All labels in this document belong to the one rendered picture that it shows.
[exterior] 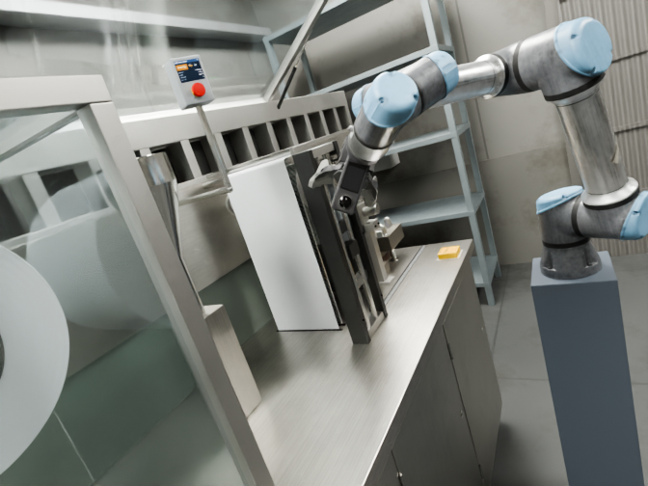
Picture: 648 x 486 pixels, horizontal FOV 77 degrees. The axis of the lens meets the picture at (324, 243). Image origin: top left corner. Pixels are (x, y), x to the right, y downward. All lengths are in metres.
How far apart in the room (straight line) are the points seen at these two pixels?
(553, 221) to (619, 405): 0.56
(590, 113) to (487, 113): 2.41
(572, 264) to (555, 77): 0.51
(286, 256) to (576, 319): 0.83
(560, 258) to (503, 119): 2.26
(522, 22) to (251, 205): 2.61
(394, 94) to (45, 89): 0.43
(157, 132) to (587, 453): 1.61
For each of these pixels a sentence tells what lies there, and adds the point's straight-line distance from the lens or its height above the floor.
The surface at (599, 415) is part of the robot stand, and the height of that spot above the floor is 0.47.
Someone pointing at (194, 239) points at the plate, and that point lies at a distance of 1.29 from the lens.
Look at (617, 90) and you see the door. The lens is 3.39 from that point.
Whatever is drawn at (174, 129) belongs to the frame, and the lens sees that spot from 1.35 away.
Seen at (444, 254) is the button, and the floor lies 0.92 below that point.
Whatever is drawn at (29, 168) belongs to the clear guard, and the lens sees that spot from 0.49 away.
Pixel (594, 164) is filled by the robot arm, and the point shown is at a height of 1.22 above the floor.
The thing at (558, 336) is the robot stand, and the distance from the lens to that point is 1.36.
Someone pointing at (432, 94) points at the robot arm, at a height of 1.47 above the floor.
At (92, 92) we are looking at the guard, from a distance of 0.53.
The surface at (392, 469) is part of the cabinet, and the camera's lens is 0.97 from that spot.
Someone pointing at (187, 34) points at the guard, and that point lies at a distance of 1.24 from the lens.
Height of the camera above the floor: 1.46
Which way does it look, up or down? 14 degrees down
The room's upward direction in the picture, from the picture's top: 18 degrees counter-clockwise
